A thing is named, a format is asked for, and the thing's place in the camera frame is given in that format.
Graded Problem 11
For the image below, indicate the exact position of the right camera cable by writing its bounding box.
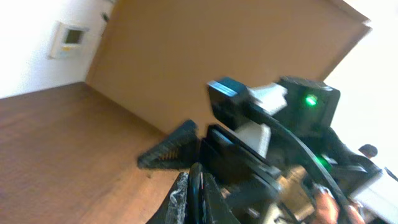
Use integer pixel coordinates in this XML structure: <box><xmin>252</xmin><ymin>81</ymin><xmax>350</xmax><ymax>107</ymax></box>
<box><xmin>245</xmin><ymin>102</ymin><xmax>358</xmax><ymax>224</ymax></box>

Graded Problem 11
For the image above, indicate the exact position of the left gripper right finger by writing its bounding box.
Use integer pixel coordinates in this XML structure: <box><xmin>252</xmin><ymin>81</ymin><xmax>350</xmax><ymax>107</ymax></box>
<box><xmin>203</xmin><ymin>173</ymin><xmax>240</xmax><ymax>224</ymax></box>

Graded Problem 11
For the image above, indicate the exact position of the brown wooden board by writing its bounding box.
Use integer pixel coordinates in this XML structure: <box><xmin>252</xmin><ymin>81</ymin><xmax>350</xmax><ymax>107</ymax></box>
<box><xmin>86</xmin><ymin>0</ymin><xmax>369</xmax><ymax>133</ymax></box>

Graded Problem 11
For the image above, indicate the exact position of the wall thermostat panel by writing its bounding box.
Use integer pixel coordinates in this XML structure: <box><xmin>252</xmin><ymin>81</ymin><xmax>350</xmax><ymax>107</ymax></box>
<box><xmin>49</xmin><ymin>22</ymin><xmax>90</xmax><ymax>59</ymax></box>

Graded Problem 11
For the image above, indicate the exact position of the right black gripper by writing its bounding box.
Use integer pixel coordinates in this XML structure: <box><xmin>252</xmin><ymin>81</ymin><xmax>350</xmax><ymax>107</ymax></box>
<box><xmin>137</xmin><ymin>119</ymin><xmax>282</xmax><ymax>215</ymax></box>

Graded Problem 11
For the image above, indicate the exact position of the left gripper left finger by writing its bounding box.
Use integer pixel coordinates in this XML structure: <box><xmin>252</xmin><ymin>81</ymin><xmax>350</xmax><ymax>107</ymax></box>
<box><xmin>147</xmin><ymin>172</ymin><xmax>189</xmax><ymax>224</ymax></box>

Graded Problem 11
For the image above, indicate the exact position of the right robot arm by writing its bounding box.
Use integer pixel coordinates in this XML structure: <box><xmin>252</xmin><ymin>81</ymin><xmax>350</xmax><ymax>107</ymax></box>
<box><xmin>137</xmin><ymin>77</ymin><xmax>378</xmax><ymax>223</ymax></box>

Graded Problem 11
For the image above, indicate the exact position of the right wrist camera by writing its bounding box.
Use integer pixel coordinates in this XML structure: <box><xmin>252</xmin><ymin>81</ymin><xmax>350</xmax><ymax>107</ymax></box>
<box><xmin>206</xmin><ymin>77</ymin><xmax>289</xmax><ymax>158</ymax></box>

